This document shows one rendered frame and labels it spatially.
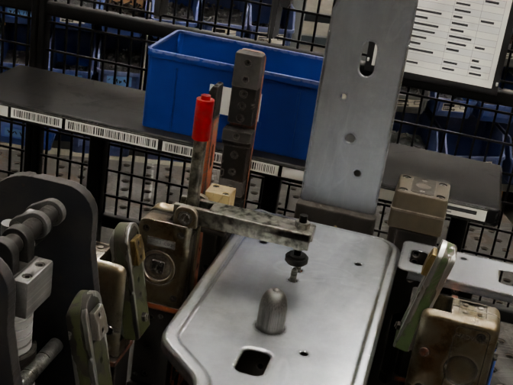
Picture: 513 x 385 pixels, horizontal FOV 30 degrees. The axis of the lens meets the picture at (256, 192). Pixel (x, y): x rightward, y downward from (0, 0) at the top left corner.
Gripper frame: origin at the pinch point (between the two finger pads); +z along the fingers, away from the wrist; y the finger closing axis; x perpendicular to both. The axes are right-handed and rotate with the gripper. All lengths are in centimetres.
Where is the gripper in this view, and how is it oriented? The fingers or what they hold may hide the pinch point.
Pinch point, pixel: (217, 15)
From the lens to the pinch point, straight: 112.3
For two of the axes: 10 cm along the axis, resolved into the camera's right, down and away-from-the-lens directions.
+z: -1.4, 9.2, 3.7
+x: 2.4, -3.3, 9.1
